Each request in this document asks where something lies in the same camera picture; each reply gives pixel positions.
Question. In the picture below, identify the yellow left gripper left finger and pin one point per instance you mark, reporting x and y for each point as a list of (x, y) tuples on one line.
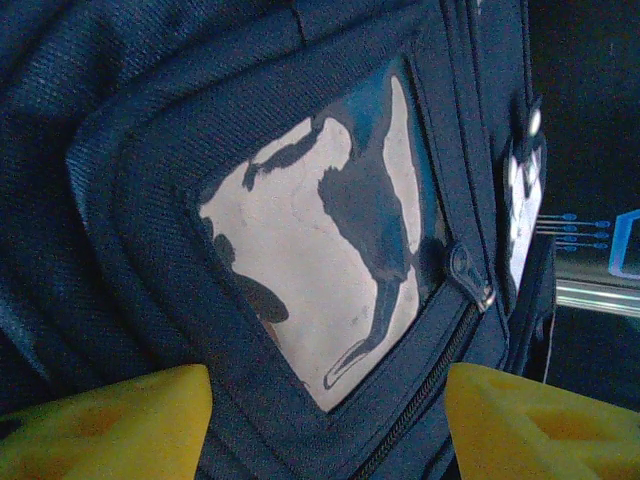
[(100, 435)]

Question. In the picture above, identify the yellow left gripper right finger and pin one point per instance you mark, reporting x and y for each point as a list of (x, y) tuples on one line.
[(540, 435)]

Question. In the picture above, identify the navy blue backpack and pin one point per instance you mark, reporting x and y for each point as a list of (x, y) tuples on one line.
[(150, 150)]

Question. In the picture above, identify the aluminium frame post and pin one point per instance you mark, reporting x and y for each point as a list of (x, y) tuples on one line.
[(600, 297)]

